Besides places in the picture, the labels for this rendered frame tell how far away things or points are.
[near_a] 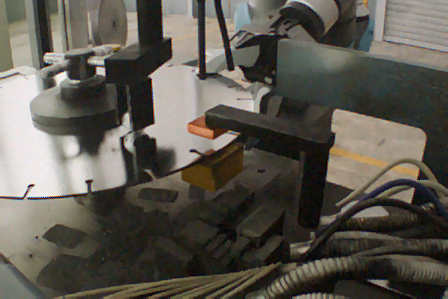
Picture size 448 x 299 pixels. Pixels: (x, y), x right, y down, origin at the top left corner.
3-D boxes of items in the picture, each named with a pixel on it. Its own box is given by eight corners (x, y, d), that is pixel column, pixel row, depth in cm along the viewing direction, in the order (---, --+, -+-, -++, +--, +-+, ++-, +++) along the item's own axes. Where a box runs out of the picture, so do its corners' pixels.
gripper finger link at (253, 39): (225, 70, 50) (272, 64, 55) (234, 73, 49) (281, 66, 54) (226, 33, 48) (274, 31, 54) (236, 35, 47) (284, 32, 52)
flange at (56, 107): (11, 127, 33) (6, 101, 32) (55, 88, 43) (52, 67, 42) (127, 126, 33) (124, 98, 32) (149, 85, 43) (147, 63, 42)
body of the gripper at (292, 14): (239, 85, 61) (285, 36, 64) (281, 99, 55) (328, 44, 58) (218, 47, 56) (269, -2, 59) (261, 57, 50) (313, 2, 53)
